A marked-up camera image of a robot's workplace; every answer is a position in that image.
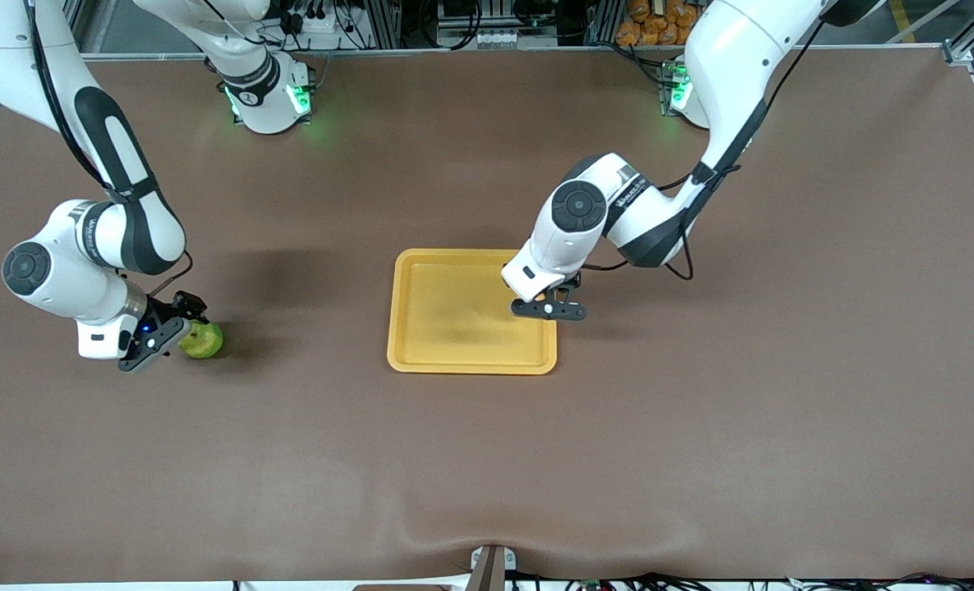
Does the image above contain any green apple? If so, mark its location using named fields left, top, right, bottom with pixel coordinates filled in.
left=177, top=320, right=225, bottom=360

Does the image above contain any yellow plastic tray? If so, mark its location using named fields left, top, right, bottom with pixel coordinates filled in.
left=387, top=249, right=557, bottom=376

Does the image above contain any brown table cover mat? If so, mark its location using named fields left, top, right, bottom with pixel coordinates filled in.
left=0, top=48, right=974, bottom=585

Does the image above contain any orange packaged goods pile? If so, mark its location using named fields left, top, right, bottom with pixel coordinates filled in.
left=615, top=0, right=705, bottom=48

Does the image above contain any white power strip with plugs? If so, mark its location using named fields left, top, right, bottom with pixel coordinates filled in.
left=283, top=0, right=358, bottom=35

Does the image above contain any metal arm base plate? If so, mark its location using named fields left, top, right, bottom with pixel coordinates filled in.
left=658, top=59, right=689, bottom=117

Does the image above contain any metal table edge rail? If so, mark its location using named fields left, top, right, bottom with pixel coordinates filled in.
left=80, top=43, right=948, bottom=60

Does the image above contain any metal table edge bracket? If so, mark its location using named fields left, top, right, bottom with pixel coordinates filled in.
left=469, top=544, right=518, bottom=591

